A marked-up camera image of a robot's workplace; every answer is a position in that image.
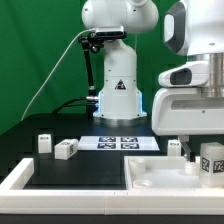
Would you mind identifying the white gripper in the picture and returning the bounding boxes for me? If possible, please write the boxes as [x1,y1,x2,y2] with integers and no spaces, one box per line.
[152,60,224,161]

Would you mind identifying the white square table top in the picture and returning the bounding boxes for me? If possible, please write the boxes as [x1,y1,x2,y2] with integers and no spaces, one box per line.
[124,156,224,198]

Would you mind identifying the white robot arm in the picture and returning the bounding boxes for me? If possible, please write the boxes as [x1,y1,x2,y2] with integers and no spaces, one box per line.
[82,0,224,138]

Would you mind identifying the white AprilTag base sheet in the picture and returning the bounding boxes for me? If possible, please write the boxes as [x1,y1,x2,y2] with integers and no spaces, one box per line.
[78,136,159,151]

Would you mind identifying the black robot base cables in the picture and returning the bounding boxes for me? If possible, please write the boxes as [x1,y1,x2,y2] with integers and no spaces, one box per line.
[53,96,96,116]

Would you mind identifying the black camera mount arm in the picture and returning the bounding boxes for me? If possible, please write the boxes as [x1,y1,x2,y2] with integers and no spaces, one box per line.
[78,33,106,117]

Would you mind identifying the grey camera on mount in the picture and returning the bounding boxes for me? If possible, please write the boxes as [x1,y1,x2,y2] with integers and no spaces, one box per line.
[95,26,127,39]

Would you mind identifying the white camera cable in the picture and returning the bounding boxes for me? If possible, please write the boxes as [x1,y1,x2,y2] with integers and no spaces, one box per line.
[20,28,97,122]

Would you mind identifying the white U-shaped obstacle frame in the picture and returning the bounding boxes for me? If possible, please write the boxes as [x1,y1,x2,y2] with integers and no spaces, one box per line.
[0,158,224,215]

